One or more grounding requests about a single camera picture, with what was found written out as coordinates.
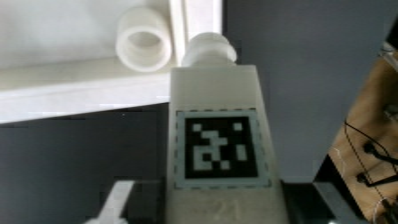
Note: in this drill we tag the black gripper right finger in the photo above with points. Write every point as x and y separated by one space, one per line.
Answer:
336 204

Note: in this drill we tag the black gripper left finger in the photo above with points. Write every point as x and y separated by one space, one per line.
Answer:
108 216

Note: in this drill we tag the white table leg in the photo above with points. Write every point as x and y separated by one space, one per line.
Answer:
222 189

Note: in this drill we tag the white square tabletop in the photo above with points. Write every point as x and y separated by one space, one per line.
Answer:
62 76

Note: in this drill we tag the wooden side table with cables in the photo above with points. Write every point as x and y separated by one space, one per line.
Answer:
362 153

